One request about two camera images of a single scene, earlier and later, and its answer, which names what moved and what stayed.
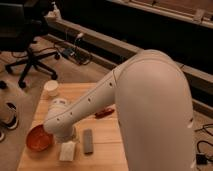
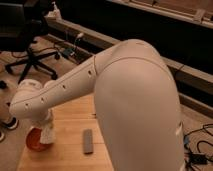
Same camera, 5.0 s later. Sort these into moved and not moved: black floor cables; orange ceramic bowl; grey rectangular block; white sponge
Moved: white sponge
Not moved: grey rectangular block; orange ceramic bowl; black floor cables
